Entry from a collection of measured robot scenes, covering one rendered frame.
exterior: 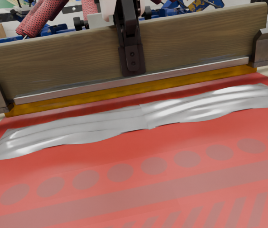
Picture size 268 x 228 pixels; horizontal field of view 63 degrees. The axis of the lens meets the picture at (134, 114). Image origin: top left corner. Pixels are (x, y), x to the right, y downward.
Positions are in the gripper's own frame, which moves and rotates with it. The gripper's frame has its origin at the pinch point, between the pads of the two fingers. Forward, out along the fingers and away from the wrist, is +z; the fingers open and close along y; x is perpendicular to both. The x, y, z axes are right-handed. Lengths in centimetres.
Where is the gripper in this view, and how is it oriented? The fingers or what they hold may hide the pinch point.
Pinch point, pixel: (130, 57)
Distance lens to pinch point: 31.7
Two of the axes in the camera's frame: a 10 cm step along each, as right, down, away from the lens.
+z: 1.4, 8.9, 4.4
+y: 1.4, 4.2, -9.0
